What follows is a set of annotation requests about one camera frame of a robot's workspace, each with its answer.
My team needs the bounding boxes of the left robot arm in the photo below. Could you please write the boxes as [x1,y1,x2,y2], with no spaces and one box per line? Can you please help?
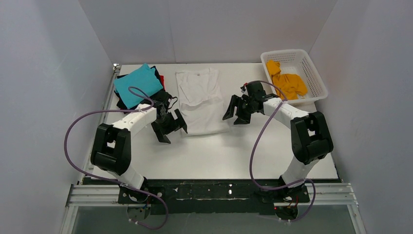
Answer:
[91,90,187,189]

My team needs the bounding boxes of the folded red t-shirt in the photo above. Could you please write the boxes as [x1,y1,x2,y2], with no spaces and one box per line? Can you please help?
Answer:
[120,75,166,113]

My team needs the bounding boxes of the white plastic basket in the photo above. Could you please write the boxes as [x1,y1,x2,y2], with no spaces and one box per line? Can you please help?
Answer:
[261,49,328,105]

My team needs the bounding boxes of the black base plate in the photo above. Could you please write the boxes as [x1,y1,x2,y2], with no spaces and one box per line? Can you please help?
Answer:
[117,178,310,216]

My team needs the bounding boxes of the white t-shirt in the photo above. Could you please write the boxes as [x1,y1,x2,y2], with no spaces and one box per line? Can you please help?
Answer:
[176,68,230,137]

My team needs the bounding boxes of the folded cyan t-shirt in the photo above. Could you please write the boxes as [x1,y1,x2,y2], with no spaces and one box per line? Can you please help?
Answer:
[114,63,163,109]

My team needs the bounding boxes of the yellow t-shirt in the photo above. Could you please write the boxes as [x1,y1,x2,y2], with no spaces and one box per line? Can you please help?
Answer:
[266,60,308,100]

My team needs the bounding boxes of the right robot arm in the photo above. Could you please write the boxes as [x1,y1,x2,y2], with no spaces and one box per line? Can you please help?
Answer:
[223,80,334,191]

